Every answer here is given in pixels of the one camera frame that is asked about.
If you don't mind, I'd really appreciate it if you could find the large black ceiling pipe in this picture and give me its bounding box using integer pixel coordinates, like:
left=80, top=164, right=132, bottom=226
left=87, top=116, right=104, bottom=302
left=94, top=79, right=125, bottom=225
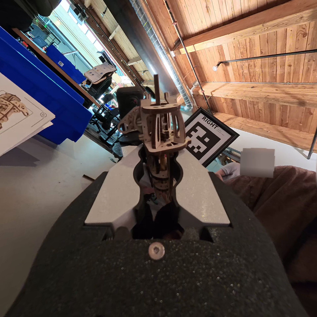
left=103, top=0, right=179, bottom=96

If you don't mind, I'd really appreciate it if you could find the long wooden table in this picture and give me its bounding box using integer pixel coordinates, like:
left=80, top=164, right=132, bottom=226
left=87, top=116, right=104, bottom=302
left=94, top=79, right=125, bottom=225
left=11, top=27, right=102, bottom=108

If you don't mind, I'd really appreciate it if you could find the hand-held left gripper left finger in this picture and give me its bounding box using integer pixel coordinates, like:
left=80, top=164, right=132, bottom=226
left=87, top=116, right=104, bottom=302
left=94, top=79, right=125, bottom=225
left=84, top=145, right=146, bottom=228

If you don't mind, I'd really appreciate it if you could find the silver ventilation duct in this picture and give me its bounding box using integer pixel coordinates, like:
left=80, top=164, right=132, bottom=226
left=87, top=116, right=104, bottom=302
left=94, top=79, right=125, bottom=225
left=129, top=0, right=194, bottom=111

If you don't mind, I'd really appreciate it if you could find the blue plastic bin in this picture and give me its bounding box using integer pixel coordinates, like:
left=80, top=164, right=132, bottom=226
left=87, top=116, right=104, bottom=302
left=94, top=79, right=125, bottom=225
left=0, top=26, right=92, bottom=145

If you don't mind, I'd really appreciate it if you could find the black office chair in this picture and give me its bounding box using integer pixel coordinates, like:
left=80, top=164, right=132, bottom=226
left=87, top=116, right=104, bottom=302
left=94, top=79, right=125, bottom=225
left=90, top=106, right=120, bottom=140

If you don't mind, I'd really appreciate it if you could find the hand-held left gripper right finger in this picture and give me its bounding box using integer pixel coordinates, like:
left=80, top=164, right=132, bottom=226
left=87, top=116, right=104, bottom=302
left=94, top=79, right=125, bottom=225
left=172, top=149, right=231, bottom=228

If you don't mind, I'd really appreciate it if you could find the framed marker sign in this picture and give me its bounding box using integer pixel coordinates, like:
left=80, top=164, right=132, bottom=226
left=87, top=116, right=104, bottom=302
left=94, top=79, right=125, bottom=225
left=184, top=107, right=240, bottom=167

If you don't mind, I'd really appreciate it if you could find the white instruction booklet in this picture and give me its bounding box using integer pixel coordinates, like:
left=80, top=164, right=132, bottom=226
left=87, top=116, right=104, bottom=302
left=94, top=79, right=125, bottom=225
left=0, top=72, right=56, bottom=157

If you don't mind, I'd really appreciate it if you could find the wooden mechanical model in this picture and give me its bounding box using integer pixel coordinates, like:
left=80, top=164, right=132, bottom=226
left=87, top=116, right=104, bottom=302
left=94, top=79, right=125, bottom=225
left=117, top=74, right=192, bottom=206

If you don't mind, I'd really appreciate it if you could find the blue storage tote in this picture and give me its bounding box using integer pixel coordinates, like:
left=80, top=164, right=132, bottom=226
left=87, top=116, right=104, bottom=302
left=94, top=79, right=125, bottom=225
left=46, top=45, right=86, bottom=83

